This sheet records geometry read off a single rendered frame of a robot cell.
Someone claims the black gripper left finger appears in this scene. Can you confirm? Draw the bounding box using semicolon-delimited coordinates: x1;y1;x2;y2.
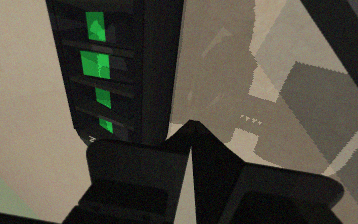
86;120;195;224

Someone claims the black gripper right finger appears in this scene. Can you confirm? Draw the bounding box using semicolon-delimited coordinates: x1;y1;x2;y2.
191;121;344;224

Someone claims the dark grey controller unit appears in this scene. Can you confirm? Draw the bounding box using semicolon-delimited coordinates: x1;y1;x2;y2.
45;0;184;146

